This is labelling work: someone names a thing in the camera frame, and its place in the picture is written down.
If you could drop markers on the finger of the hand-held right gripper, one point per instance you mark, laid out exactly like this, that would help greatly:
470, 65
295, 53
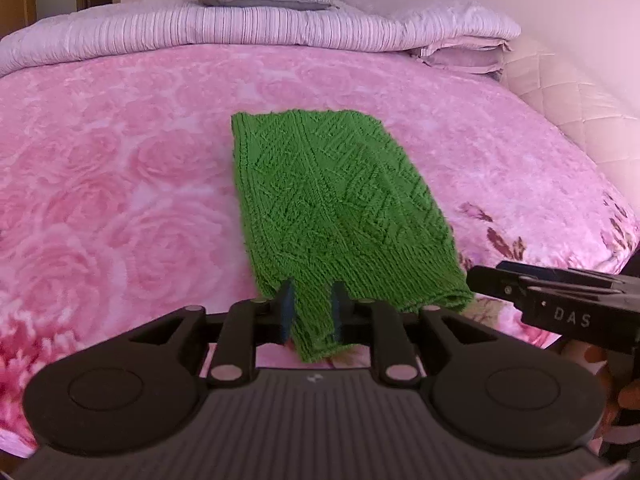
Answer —
500, 285
560, 275

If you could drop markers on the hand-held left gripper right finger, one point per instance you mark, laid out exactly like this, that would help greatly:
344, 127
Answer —
337, 310

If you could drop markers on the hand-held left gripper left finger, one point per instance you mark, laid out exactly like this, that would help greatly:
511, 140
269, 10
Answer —
286, 310

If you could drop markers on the green knitted sweater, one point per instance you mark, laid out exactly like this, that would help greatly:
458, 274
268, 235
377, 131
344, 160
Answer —
325, 200

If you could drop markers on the person's right hand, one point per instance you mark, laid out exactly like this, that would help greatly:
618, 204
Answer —
630, 397

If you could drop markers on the white quilted headboard cushion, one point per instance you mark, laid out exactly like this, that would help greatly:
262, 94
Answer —
575, 105

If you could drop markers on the pink floral blanket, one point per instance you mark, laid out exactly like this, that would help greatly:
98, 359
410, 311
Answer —
125, 170

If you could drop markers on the lilac striped duvet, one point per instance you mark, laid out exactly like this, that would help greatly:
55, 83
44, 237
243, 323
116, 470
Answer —
200, 30

